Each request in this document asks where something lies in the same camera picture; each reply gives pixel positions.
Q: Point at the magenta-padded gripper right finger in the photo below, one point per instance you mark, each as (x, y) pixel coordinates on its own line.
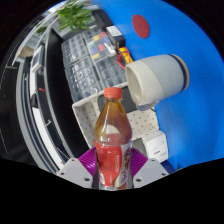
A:
(150, 171)

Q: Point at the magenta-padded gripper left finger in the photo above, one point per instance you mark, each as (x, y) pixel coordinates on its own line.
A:
(75, 171)

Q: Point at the red-labelled clear drink bottle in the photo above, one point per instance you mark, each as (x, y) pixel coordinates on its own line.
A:
(111, 160)

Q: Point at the white cardboard box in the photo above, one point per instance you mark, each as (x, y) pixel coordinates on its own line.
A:
(156, 146)

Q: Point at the white dotted storage tray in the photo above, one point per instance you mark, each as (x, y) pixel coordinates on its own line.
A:
(85, 116)

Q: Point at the black rectangular zip case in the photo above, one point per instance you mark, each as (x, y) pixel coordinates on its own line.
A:
(127, 101)

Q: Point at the cream and grey mug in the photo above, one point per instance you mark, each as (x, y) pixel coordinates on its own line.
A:
(156, 78)

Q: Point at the yellow multimeter with red leads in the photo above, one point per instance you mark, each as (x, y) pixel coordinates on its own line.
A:
(125, 56)

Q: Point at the clear organizer with coloured parts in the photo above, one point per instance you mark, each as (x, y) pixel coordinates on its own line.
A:
(100, 45)

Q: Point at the small black white-labelled box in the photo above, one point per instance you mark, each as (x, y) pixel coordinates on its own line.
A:
(115, 35)

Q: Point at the flat round red coaster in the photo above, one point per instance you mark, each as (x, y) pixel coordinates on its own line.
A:
(140, 26)

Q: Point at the flat black box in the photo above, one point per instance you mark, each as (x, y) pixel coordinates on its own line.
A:
(103, 19)

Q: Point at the green potted plant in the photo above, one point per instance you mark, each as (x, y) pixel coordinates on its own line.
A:
(75, 15)

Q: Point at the black wall shelf unit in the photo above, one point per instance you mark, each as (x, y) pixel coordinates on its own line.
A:
(56, 110)

